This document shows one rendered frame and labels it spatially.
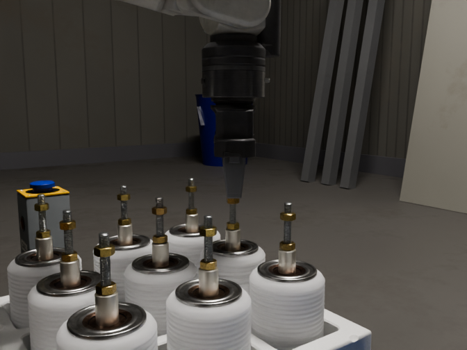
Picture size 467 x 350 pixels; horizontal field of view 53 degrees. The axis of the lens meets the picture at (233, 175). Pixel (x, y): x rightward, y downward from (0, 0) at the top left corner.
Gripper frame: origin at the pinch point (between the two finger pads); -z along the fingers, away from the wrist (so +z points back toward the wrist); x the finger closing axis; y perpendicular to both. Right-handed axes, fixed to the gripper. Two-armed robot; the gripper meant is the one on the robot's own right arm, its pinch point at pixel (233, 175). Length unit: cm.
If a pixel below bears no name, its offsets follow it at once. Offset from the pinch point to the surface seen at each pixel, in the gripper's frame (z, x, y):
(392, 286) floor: -36, -46, 43
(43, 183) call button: -3.1, -12.2, -31.3
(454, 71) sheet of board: 24, -142, 105
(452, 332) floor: -36, -21, 46
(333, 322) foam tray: -18.1, 9.7, 12.6
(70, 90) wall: 20, -298, -110
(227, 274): -13.3, 4.6, -1.0
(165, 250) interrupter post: -8.8, 7.2, -9.2
